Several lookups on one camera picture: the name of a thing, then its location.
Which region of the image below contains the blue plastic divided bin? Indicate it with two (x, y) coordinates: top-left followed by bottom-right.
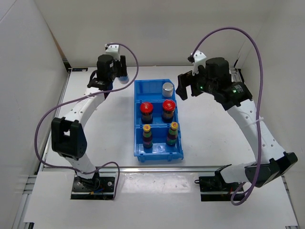
(134, 79), (184, 163)

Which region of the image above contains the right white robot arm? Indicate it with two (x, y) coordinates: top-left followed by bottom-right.
(176, 57), (298, 191)

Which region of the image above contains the front aluminium rail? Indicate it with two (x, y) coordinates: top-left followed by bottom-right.
(39, 166), (221, 173)

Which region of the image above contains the left black corner label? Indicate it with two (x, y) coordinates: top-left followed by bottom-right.
(71, 68), (88, 72)

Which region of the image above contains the white shaker silver cap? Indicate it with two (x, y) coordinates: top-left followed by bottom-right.
(162, 82), (174, 98)
(118, 76), (129, 84)

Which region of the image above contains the red-lid sauce jar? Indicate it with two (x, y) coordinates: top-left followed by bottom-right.
(140, 102), (153, 124)
(162, 99), (176, 122)

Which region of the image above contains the left aluminium side rail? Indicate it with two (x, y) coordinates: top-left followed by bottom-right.
(34, 68), (79, 173)

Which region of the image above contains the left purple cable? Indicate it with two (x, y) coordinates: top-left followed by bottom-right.
(34, 42), (139, 200)

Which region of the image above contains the yellow-cap sauce bottle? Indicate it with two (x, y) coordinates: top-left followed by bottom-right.
(166, 122), (179, 146)
(142, 124), (153, 148)

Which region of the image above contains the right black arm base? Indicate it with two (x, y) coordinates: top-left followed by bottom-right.
(194, 165), (240, 202)

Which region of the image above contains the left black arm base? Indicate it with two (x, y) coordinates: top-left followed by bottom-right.
(70, 173), (119, 200)

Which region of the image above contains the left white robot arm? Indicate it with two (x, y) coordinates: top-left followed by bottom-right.
(51, 54), (129, 191)

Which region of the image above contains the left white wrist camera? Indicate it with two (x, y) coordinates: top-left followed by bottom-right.
(105, 44), (120, 61)

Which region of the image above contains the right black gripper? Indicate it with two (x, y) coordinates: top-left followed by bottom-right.
(175, 63), (217, 101)

